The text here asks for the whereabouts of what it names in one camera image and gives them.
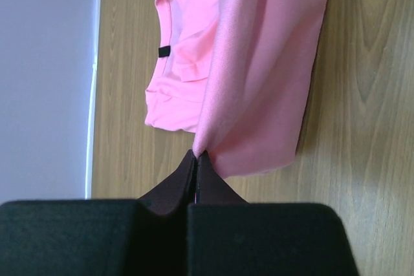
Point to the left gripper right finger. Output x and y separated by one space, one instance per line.
229 236

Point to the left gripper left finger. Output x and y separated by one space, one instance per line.
144 236

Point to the pink t shirt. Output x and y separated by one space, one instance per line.
236 74

